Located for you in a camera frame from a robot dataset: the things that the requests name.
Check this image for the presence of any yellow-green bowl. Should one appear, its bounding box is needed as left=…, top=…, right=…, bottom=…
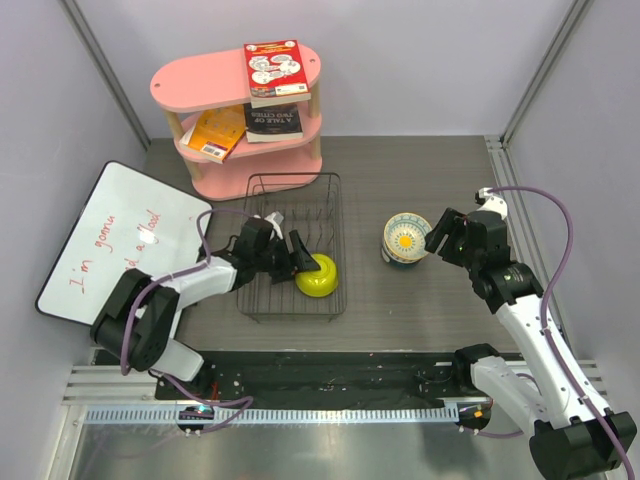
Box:
left=295, top=253, right=339, bottom=298

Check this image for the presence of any black wire dish rack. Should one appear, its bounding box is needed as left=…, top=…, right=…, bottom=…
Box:
left=237, top=173, right=347, bottom=323

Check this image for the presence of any black Tale of Two Cities book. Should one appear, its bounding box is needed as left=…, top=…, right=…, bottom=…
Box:
left=244, top=103, right=303, bottom=143

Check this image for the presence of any white slotted cable duct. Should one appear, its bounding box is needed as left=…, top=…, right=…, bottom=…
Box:
left=84, top=404, right=459, bottom=425

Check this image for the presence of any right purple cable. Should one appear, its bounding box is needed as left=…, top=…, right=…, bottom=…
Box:
left=477, top=185, right=636, bottom=480

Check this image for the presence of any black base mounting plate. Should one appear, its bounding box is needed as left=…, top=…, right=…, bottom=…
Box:
left=184, top=351, right=484, bottom=411

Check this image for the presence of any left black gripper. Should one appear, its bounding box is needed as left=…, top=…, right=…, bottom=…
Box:
left=254, top=231, right=319, bottom=285

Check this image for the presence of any red comic book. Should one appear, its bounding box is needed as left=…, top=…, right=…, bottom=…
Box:
left=243, top=39, right=311, bottom=108

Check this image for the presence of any white dry-erase board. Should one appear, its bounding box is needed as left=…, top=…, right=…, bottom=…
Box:
left=35, top=161, right=210, bottom=325

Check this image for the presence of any purple cable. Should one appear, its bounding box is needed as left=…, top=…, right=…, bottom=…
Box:
left=477, top=185, right=636, bottom=480
left=119, top=208, right=261, bottom=434

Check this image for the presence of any white bowl with yellow pattern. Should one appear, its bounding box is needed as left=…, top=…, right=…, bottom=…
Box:
left=382, top=212, right=432, bottom=248

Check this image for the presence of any teal and white bowl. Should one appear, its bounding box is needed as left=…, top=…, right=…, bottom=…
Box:
left=388, top=259, right=422, bottom=270

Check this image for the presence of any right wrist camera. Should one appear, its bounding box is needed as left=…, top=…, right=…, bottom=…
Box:
left=475, top=187, right=508, bottom=220

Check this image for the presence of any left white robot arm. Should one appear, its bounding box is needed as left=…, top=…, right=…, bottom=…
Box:
left=90, top=217, right=321, bottom=399

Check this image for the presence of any orange paperback book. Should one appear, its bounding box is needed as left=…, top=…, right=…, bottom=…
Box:
left=179, top=105, right=246, bottom=164

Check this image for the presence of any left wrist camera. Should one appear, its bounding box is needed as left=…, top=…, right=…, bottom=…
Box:
left=264, top=211, right=284, bottom=239

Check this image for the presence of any pink three-tier shelf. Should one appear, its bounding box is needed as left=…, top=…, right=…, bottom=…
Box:
left=150, top=45, right=323, bottom=201

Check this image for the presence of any white bowl with green stripes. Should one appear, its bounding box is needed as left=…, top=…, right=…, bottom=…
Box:
left=382, top=241, right=428, bottom=262

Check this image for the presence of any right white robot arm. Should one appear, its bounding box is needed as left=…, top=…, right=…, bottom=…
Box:
left=425, top=206, right=637, bottom=479

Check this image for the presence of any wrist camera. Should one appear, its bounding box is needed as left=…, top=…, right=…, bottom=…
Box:
left=264, top=211, right=284, bottom=239
left=475, top=187, right=508, bottom=220

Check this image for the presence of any plain white ribbed bowl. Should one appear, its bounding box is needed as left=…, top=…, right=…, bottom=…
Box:
left=381, top=244, right=401, bottom=265

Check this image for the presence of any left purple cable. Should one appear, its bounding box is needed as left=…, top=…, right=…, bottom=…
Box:
left=119, top=208, right=261, bottom=434

